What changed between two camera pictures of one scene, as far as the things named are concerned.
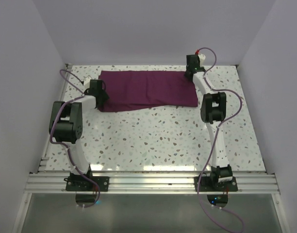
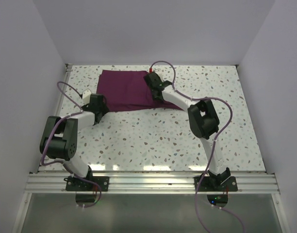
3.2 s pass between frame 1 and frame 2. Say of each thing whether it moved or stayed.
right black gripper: moved
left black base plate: stayed
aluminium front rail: stayed
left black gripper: moved
